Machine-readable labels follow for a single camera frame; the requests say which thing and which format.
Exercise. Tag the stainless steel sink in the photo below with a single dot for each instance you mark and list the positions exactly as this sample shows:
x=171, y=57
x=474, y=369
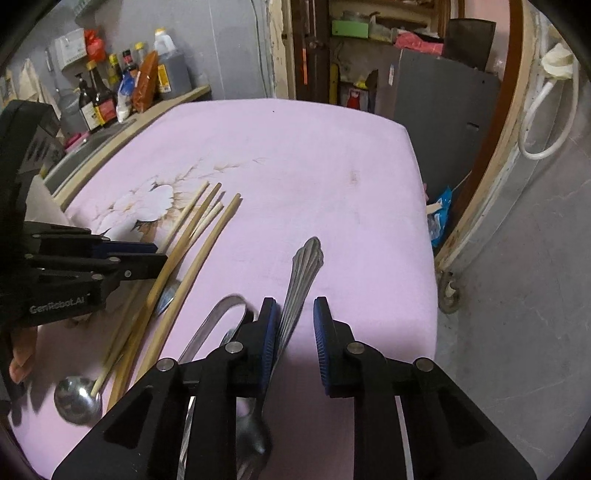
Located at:
x=92, y=147

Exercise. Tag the large dark liquid jug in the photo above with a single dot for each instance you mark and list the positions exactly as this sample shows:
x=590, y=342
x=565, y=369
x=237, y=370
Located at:
x=174, y=69

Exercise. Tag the grey appliance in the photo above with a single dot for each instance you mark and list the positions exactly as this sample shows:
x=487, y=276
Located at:
x=443, y=120

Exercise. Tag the dark pump bottle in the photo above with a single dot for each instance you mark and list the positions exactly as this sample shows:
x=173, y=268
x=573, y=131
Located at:
x=87, y=108

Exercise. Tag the pink floral tablecloth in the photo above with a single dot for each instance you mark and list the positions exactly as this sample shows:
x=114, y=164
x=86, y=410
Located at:
x=300, y=161

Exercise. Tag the person's left hand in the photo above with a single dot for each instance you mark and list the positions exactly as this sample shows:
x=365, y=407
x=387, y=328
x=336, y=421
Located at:
x=21, y=355

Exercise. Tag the white rag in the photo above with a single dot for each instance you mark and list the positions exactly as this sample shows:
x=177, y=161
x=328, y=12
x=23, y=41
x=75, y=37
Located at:
x=558, y=60

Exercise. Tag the brown wooden door frame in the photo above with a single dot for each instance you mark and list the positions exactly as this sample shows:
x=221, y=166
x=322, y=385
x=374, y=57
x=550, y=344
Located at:
x=489, y=138

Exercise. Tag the metal hook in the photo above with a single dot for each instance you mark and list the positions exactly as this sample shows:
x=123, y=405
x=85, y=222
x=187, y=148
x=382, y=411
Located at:
x=449, y=290

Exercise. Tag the yellow-capped dark bottle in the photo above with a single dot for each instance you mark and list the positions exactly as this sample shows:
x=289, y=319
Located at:
x=114, y=71

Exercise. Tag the round steel soup spoon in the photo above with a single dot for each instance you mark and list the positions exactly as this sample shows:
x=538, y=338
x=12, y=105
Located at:
x=76, y=399

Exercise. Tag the dark soy sauce bottle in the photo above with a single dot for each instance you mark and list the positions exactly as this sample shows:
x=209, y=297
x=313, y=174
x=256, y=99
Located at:
x=104, y=104

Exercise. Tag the red crumpled cloth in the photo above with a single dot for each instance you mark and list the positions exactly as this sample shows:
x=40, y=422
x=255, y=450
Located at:
x=418, y=44

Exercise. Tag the blue snack packet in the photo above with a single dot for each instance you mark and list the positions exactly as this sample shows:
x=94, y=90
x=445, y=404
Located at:
x=439, y=217

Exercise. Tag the beige hanging towel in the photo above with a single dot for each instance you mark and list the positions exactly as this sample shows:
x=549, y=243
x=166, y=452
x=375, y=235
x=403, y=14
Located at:
x=32, y=78

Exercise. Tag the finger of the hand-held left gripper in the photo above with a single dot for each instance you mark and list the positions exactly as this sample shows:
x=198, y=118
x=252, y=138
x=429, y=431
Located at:
x=124, y=248
x=138, y=267

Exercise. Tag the white and blue bag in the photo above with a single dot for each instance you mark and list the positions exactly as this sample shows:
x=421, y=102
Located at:
x=123, y=99

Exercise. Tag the pale bamboo chopstick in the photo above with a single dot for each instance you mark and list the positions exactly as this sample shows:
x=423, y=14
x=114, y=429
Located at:
x=194, y=203
x=207, y=220

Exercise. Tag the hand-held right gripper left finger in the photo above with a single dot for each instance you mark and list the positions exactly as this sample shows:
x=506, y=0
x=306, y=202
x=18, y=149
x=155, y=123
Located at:
x=268, y=341

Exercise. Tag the yellow-capped clear bottle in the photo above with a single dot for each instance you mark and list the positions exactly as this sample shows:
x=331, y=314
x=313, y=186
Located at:
x=139, y=50

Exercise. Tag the black chair back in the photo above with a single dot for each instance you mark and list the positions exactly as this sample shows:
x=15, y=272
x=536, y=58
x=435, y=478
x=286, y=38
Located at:
x=471, y=44

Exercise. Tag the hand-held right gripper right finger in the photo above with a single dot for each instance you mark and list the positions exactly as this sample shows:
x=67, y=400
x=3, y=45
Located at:
x=322, y=346

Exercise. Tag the small steel spoon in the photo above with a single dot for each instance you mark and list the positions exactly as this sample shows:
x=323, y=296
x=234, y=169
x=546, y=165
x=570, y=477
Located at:
x=166, y=297

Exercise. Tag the orange chili powder bag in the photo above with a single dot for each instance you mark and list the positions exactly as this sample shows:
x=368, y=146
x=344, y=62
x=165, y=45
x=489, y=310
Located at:
x=147, y=81

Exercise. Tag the red printed box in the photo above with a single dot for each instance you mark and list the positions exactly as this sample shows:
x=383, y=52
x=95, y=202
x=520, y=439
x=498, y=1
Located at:
x=355, y=99

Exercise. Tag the pink soap dish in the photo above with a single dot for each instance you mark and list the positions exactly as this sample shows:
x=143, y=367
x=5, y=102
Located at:
x=76, y=139

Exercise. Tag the wooden shelf unit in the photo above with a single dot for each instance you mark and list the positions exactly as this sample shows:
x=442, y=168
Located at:
x=392, y=14

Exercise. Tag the green box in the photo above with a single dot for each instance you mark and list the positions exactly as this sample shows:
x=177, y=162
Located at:
x=351, y=28

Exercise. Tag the red plastic bag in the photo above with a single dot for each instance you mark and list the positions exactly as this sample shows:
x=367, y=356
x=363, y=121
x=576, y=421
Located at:
x=92, y=41

